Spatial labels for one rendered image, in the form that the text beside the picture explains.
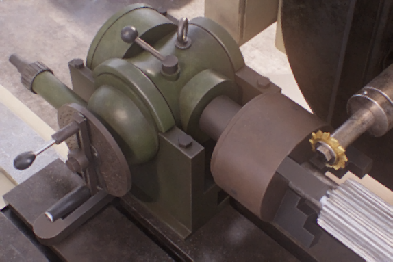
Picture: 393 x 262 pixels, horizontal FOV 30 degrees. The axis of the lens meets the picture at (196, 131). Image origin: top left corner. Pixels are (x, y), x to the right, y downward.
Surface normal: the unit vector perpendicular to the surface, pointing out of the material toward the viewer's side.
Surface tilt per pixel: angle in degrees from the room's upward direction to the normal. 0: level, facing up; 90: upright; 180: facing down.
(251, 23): 90
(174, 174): 90
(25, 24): 0
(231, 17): 90
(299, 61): 90
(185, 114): 59
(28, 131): 0
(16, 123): 0
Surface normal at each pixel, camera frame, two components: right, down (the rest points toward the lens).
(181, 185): -0.71, 0.53
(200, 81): -0.11, -0.58
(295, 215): -0.64, 0.20
